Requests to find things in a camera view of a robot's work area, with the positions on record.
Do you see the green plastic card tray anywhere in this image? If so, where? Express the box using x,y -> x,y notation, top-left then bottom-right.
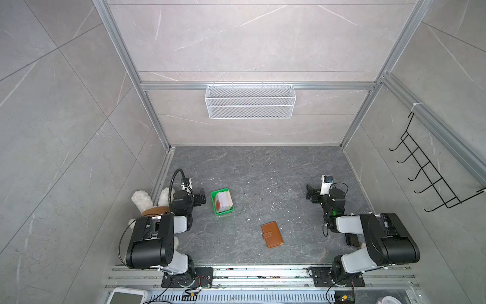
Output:
211,188 -> 234,216

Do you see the brown leather card holder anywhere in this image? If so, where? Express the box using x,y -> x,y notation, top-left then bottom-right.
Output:
261,222 -> 284,249

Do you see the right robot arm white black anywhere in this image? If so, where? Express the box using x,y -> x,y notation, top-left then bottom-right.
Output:
306,184 -> 420,281

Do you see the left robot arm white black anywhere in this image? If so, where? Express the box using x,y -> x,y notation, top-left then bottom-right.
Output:
118,190 -> 206,279

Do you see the stack of credit cards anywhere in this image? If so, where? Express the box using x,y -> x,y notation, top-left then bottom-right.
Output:
215,191 -> 233,214

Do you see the white brown plush toy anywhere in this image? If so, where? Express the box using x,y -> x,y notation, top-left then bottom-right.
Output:
128,187 -> 180,250

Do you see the white device at bottom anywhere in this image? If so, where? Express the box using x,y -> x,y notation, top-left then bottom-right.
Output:
106,288 -> 151,304

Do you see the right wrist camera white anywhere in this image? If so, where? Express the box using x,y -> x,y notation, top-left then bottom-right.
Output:
320,175 -> 334,196

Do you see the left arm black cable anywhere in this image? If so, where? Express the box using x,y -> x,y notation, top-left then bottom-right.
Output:
168,168 -> 187,210

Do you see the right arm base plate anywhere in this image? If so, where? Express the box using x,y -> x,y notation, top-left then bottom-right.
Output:
308,267 -> 365,288

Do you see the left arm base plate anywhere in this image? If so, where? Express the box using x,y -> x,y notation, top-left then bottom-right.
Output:
161,267 -> 214,289

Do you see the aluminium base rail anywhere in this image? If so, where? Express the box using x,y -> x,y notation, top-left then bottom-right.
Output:
98,265 -> 428,303

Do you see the white wire mesh basket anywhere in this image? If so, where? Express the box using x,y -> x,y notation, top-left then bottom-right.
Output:
205,84 -> 297,120

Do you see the black wire hook rack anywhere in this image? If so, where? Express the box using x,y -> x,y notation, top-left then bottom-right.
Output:
388,112 -> 485,213

